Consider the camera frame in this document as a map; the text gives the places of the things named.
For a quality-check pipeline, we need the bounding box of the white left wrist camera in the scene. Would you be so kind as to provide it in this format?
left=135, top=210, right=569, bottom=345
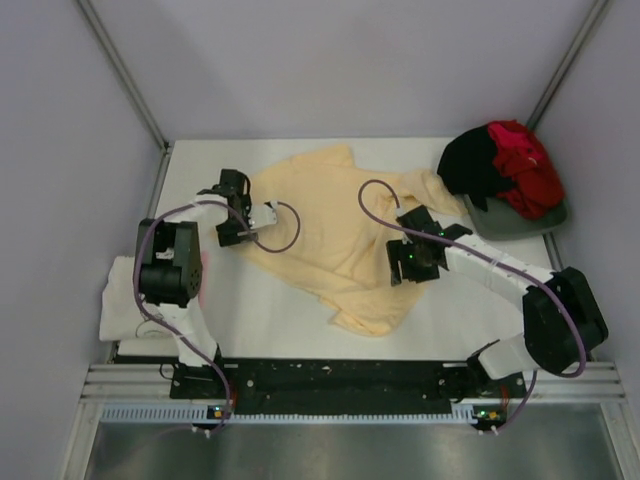
left=248, top=201, right=278, bottom=231

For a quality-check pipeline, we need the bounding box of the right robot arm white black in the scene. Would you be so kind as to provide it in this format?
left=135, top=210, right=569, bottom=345
left=386, top=206, right=609, bottom=396

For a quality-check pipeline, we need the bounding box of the red t shirt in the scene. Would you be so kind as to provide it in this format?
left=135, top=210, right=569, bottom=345
left=488, top=120, right=565, bottom=220

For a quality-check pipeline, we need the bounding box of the grey plastic tray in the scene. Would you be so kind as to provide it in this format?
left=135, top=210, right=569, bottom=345
left=462, top=195, right=570, bottom=241

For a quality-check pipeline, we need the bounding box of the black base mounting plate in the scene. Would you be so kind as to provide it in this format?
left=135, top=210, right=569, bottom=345
left=170, top=358, right=525, bottom=416

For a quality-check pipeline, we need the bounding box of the grey slotted cable duct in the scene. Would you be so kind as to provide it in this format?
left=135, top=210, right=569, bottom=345
left=101, top=404, right=506, bottom=426

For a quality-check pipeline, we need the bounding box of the black t shirt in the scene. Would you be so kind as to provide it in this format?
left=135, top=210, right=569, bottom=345
left=437, top=124, right=516, bottom=211

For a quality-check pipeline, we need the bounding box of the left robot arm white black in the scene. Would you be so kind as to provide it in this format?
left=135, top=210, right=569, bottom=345
left=133, top=169, right=255, bottom=397

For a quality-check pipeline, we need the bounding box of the white printed folded shirt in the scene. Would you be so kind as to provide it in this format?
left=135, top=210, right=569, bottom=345
left=98, top=254, right=181, bottom=344

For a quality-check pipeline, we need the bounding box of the cream yellow t shirt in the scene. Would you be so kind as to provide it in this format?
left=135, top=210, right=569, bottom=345
left=237, top=145, right=466, bottom=336

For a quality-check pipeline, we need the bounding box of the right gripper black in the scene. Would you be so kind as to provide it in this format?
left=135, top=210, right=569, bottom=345
left=386, top=237, right=438, bottom=285

